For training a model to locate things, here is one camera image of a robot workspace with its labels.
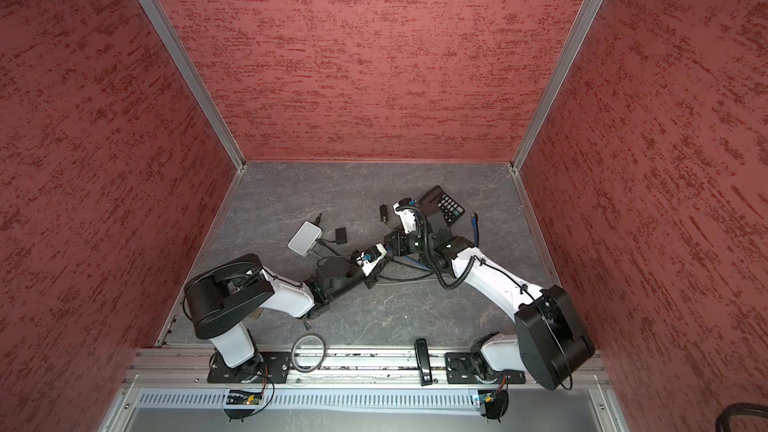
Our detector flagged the black hose bottom right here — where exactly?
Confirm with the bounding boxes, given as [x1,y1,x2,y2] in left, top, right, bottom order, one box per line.
[715,403,768,432]

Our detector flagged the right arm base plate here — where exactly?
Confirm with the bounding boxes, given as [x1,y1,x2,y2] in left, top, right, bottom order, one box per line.
[444,352,526,386]

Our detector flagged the black clip handle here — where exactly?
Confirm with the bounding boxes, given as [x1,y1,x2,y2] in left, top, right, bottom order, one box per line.
[414,338,434,386]

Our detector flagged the black calculator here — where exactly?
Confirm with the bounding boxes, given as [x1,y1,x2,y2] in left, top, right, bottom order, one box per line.
[418,186,465,227]

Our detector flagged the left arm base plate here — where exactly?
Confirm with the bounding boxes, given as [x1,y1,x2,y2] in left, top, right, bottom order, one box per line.
[207,351,291,384]

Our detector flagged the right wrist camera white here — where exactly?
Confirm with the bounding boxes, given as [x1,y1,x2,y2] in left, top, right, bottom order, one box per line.
[393,198,418,234]

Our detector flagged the blue ethernet cable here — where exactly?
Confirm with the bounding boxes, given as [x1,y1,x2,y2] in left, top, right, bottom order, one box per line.
[395,211,481,271]

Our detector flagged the black power adapter with cord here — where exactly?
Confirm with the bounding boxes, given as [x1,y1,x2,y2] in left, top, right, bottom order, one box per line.
[310,213,348,258]

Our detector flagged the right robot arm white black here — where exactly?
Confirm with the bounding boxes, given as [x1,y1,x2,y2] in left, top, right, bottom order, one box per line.
[391,201,596,390]

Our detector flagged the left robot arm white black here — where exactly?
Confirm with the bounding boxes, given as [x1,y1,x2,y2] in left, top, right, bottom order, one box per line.
[182,249,386,384]

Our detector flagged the black cable ring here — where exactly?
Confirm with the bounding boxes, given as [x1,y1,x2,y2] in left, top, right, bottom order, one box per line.
[290,333,327,374]

